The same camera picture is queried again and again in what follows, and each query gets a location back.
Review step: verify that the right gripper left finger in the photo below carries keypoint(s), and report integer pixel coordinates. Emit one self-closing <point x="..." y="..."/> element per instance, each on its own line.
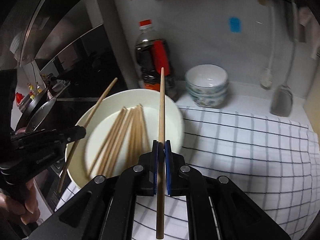
<point x="137" y="180"/>

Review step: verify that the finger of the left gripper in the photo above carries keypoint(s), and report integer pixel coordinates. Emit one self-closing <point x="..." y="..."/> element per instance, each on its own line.
<point x="44" y="140"/>

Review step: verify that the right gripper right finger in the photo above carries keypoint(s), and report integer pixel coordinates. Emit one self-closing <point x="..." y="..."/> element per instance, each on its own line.
<point x="203" y="196"/>

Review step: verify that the bottom floral bowl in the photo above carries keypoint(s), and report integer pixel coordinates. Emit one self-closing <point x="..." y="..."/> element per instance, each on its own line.
<point x="209" y="101"/>

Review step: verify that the floral bowl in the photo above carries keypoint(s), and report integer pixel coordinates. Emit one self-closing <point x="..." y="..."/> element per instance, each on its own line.
<point x="214" y="92"/>
<point x="209" y="101"/>
<point x="206" y="76"/>

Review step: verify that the middle floral bowl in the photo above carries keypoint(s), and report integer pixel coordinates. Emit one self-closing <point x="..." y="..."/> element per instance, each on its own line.
<point x="214" y="92"/>

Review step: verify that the checkered white cloth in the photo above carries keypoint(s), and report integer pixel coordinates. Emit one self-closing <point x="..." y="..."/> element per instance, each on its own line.
<point x="274" y="161"/>

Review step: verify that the top floral bowl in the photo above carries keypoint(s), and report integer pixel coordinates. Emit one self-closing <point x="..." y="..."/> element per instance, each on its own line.
<point x="206" y="76"/>

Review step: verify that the metal spatula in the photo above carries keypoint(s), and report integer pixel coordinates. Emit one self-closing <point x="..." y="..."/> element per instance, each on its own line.
<point x="282" y="100"/>

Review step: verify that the dark soy sauce bottle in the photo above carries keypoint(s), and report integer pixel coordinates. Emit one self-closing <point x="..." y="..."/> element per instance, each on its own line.
<point x="153" y="55"/>

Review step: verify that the hanging pink towel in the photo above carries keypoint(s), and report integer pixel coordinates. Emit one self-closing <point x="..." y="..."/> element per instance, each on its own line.
<point x="308" y="20"/>

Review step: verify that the blue wall sticker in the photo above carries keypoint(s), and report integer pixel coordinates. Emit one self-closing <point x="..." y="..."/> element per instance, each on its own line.
<point x="235" y="25"/>

